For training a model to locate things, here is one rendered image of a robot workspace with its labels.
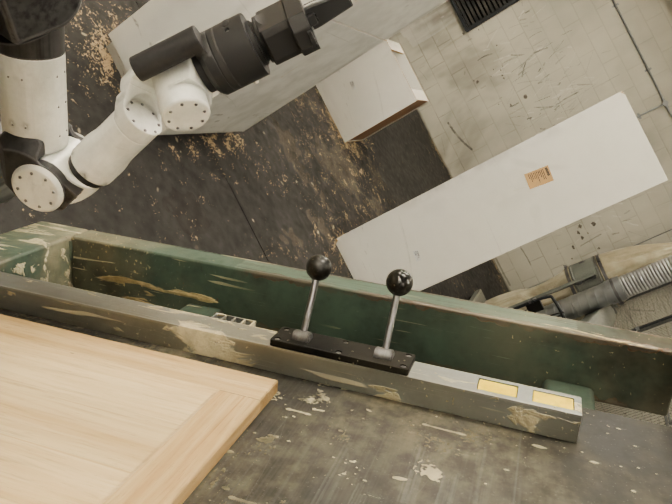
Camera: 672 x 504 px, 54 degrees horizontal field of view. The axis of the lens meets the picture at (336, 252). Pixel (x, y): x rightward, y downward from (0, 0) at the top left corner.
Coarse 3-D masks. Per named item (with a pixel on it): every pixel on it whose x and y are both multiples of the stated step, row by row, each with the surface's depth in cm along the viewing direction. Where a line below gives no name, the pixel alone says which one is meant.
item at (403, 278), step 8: (392, 272) 91; (400, 272) 91; (408, 272) 91; (392, 280) 90; (400, 280) 90; (408, 280) 90; (392, 288) 90; (400, 288) 90; (408, 288) 90; (392, 304) 91; (392, 312) 90; (392, 320) 90; (392, 328) 90; (384, 336) 90; (384, 344) 90; (376, 352) 89; (384, 352) 89; (392, 352) 89
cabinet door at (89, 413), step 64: (0, 320) 98; (0, 384) 82; (64, 384) 83; (128, 384) 84; (192, 384) 85; (256, 384) 86; (0, 448) 70; (64, 448) 71; (128, 448) 71; (192, 448) 72
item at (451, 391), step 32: (0, 288) 105; (32, 288) 105; (64, 288) 106; (64, 320) 103; (96, 320) 101; (128, 320) 99; (160, 320) 97; (192, 320) 98; (224, 320) 99; (192, 352) 97; (224, 352) 95; (256, 352) 93; (288, 352) 92; (352, 384) 90; (384, 384) 88; (416, 384) 87; (448, 384) 86; (512, 384) 87; (480, 416) 85; (512, 416) 84; (544, 416) 82; (576, 416) 81
